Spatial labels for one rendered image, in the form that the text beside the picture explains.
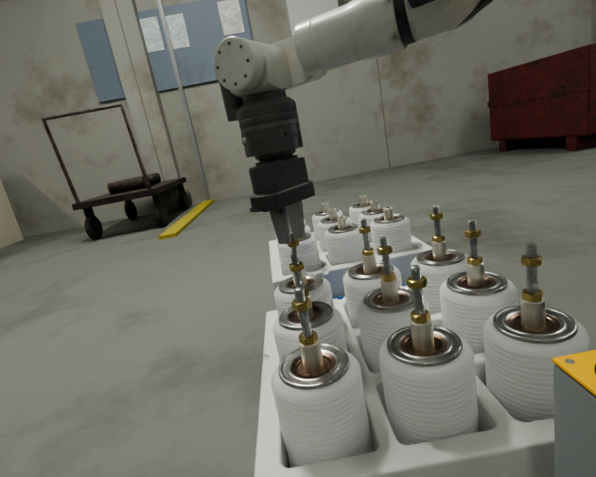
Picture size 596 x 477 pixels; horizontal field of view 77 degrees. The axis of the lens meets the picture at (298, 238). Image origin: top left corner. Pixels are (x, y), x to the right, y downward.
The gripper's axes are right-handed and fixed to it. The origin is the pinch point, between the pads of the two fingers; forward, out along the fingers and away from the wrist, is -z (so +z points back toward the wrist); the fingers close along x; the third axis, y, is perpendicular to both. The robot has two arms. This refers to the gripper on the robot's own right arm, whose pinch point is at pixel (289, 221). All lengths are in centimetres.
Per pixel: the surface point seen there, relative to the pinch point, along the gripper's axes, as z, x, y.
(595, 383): -4.6, -19.6, -38.8
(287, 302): -11.8, -4.8, -0.7
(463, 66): 52, 403, 80
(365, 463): -17.9, -20.5, -22.0
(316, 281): -10.5, 1.0, -2.5
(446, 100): 22, 390, 95
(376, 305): -10.6, -3.7, -15.9
